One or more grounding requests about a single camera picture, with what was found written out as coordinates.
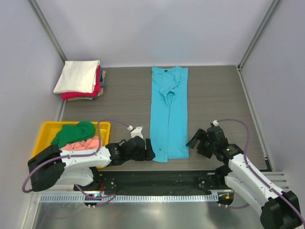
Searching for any left corner aluminium post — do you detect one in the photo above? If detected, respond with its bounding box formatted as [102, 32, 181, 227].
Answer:
[28, 0, 67, 62]

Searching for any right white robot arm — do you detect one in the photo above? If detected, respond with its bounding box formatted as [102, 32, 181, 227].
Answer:
[186, 125, 305, 229]

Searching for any folded tan t shirt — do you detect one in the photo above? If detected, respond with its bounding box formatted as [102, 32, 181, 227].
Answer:
[67, 69, 106, 101]

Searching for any yellow plastic tray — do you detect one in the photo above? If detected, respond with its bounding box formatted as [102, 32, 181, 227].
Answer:
[28, 122, 111, 171]

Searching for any corner aluminium post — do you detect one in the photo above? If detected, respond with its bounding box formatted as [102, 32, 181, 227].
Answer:
[236, 0, 283, 72]
[28, 0, 67, 62]

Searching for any green t shirt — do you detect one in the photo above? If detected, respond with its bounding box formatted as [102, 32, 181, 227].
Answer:
[51, 121, 96, 148]

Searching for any cyan t shirt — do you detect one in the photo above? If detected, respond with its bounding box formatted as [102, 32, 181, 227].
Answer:
[150, 66, 189, 163]

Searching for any folded red t shirt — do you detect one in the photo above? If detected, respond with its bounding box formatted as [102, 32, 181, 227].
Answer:
[61, 66, 101, 100]

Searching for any folded blue t shirt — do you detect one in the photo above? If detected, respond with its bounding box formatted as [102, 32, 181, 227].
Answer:
[100, 70, 106, 87]

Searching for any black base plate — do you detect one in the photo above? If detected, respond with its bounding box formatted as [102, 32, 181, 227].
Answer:
[81, 170, 232, 196]

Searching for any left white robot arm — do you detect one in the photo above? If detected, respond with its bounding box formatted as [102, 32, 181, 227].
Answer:
[26, 136, 155, 192]

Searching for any folded white t shirt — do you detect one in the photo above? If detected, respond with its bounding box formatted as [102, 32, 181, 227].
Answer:
[53, 60, 100, 94]

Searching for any pink t shirt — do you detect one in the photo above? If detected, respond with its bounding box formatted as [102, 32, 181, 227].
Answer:
[61, 135, 100, 151]

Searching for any aluminium rail frame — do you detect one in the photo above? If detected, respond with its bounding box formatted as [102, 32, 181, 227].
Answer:
[28, 171, 291, 194]

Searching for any right corner aluminium post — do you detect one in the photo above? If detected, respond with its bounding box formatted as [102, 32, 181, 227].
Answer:
[236, 0, 283, 72]

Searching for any slotted cable duct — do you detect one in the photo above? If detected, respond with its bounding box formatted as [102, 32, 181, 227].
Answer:
[40, 193, 219, 204]

